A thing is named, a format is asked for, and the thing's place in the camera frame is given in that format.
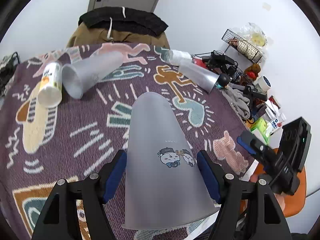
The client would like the frosted plastic cup lying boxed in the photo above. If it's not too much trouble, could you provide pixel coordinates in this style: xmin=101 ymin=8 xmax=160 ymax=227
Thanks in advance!
xmin=62 ymin=51 xmax=124 ymax=99
xmin=178 ymin=62 xmax=219 ymax=93

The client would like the brown chair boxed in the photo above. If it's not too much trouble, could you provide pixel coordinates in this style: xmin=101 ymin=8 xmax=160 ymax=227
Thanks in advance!
xmin=66 ymin=23 xmax=170 ymax=49

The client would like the white yellow paper cup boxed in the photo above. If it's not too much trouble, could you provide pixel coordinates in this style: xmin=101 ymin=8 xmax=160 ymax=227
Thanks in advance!
xmin=37 ymin=62 xmax=62 ymax=108

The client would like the brown plush toy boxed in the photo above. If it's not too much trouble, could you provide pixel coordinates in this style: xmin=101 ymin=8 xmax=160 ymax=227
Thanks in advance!
xmin=244 ymin=63 xmax=261 ymax=81

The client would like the purple patterned woven blanket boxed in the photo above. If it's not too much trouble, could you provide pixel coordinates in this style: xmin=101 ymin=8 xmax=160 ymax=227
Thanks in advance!
xmin=1 ymin=43 xmax=254 ymax=239

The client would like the frosted plastic cup lying left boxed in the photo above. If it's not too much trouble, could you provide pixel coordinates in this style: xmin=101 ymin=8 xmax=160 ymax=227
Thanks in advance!
xmin=62 ymin=51 xmax=124 ymax=99

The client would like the frosted plastic cup lying right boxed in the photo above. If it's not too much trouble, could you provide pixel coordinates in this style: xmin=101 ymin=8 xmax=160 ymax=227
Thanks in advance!
xmin=178 ymin=62 xmax=219 ymax=93

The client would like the white tape roll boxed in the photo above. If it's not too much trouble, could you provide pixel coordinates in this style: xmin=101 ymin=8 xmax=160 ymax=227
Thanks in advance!
xmin=256 ymin=75 xmax=271 ymax=93

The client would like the black-headed doll figure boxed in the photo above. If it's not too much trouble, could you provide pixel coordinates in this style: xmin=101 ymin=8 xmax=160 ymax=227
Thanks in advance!
xmin=215 ymin=73 xmax=231 ymax=89

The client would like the black jacket on chair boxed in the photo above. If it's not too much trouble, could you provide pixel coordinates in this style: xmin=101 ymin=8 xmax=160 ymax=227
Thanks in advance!
xmin=78 ymin=7 xmax=168 ymax=37

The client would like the black shoe rack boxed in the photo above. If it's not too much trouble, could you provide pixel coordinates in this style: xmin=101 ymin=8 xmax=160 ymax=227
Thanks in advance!
xmin=0 ymin=52 xmax=20 ymax=96

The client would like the clear plastic bag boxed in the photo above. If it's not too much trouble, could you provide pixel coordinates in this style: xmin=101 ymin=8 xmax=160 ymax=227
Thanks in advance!
xmin=236 ymin=22 xmax=267 ymax=47

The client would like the clear plastic water bottle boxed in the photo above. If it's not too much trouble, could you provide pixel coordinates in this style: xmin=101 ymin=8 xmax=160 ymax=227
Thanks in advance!
xmin=165 ymin=50 xmax=192 ymax=66

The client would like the person's right hand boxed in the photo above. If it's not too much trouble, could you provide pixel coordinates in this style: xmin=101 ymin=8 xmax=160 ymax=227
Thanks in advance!
xmin=249 ymin=174 xmax=285 ymax=211

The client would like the black wire basket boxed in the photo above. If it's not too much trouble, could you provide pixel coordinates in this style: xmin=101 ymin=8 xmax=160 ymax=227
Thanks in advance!
xmin=221 ymin=29 xmax=263 ymax=63

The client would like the orange chair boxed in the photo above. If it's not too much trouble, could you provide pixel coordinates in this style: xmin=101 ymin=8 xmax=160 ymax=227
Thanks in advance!
xmin=242 ymin=157 xmax=306 ymax=217

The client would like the grey cloth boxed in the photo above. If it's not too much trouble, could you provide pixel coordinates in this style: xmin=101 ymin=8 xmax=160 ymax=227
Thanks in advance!
xmin=221 ymin=87 xmax=251 ymax=120

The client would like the green tissue pack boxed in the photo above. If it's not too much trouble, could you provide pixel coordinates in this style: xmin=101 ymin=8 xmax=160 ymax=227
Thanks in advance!
xmin=250 ymin=117 xmax=272 ymax=145

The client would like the frosted plastic cup with cartoon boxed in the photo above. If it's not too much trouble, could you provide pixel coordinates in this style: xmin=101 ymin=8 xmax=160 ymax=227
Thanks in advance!
xmin=123 ymin=92 xmax=216 ymax=230

